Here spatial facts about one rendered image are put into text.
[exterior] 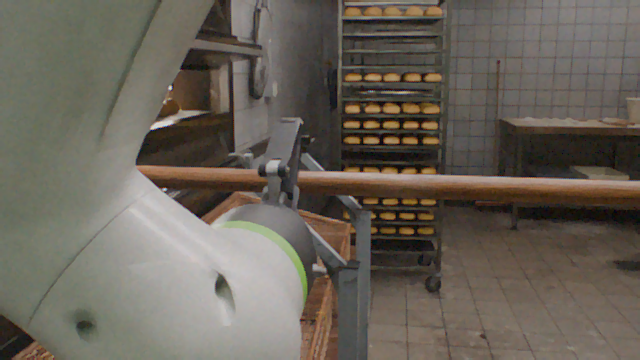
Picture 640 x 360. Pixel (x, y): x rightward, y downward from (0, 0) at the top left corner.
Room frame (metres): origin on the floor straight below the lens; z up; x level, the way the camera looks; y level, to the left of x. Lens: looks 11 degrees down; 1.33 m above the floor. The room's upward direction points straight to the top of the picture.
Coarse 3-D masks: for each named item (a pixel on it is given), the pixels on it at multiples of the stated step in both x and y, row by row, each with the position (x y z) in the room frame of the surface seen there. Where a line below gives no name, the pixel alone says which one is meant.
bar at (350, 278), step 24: (264, 144) 1.26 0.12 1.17; (240, 168) 1.07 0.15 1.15; (312, 168) 1.55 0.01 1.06; (168, 192) 0.73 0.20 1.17; (192, 192) 0.79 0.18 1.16; (360, 216) 1.52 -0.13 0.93; (360, 240) 1.52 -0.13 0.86; (336, 264) 1.06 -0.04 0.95; (360, 264) 1.52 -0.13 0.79; (336, 288) 1.07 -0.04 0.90; (360, 288) 1.52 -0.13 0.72; (360, 312) 1.52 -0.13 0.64; (360, 336) 1.52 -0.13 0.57
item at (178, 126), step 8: (208, 112) 2.14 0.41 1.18; (216, 112) 2.14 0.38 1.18; (224, 112) 2.19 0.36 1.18; (176, 120) 1.79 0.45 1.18; (184, 120) 1.79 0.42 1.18; (192, 120) 1.84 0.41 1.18; (200, 120) 1.91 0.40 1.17; (208, 120) 1.99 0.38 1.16; (216, 120) 2.08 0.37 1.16; (224, 120) 2.18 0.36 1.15; (152, 128) 1.55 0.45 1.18; (160, 128) 1.58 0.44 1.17; (168, 128) 1.64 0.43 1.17; (176, 128) 1.70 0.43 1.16; (184, 128) 1.76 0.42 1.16; (192, 128) 1.83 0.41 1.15; (200, 128) 1.91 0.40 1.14; (152, 136) 1.53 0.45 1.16; (160, 136) 1.58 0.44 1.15; (168, 136) 1.64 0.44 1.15; (144, 144) 1.47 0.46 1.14
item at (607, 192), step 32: (256, 192) 0.71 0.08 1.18; (320, 192) 0.69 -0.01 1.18; (352, 192) 0.68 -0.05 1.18; (384, 192) 0.68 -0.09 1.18; (416, 192) 0.67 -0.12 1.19; (448, 192) 0.67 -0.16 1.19; (480, 192) 0.66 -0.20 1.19; (512, 192) 0.66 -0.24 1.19; (544, 192) 0.65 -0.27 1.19; (576, 192) 0.65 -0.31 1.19; (608, 192) 0.64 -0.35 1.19
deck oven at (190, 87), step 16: (224, 0) 2.24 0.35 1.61; (224, 64) 2.24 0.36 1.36; (176, 80) 2.27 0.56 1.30; (192, 80) 2.26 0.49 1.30; (208, 80) 2.25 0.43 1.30; (224, 80) 2.24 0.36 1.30; (176, 96) 2.27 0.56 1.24; (192, 96) 2.26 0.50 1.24; (208, 96) 2.25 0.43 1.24; (224, 96) 2.24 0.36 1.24; (208, 128) 1.99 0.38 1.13; (224, 128) 2.17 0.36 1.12; (160, 144) 1.58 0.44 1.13; (176, 144) 1.69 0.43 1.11; (208, 192) 1.96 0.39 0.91; (224, 192) 2.16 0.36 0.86; (192, 208) 1.81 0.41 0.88; (0, 336) 0.89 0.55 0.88; (16, 336) 0.92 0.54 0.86; (0, 352) 0.88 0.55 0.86
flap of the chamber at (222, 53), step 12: (192, 48) 1.46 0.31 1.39; (204, 48) 1.54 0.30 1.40; (216, 48) 1.64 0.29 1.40; (228, 48) 1.76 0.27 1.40; (240, 48) 1.90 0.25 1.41; (252, 48) 2.05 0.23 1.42; (192, 60) 1.80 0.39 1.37; (204, 60) 1.89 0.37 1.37; (216, 60) 1.98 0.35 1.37; (228, 60) 2.08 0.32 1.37; (240, 60) 2.19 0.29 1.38
